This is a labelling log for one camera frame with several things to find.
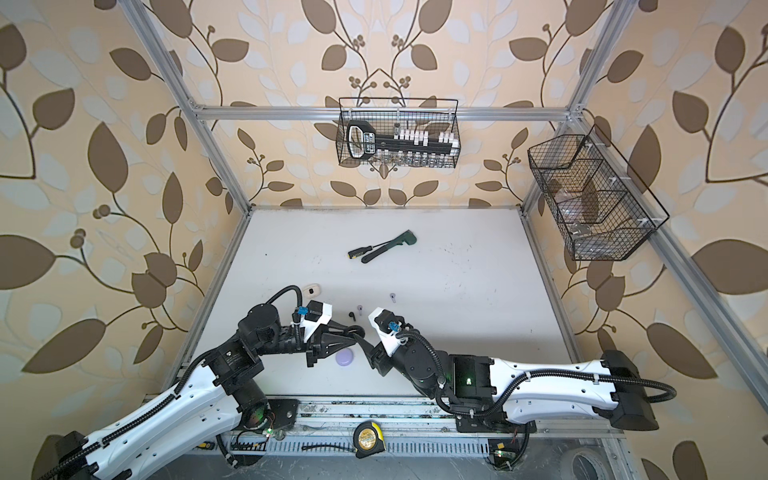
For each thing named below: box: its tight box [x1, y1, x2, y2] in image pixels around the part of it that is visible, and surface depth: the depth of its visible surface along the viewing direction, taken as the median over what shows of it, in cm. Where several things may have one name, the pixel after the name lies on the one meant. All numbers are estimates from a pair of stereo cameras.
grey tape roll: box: [564, 447, 614, 480], surface depth 68 cm
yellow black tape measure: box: [353, 420, 386, 459], surface depth 70 cm
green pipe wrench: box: [347, 229, 417, 263], surface depth 110 cm
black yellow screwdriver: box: [347, 242, 389, 261], surface depth 107 cm
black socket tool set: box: [348, 120, 459, 166], surface depth 86 cm
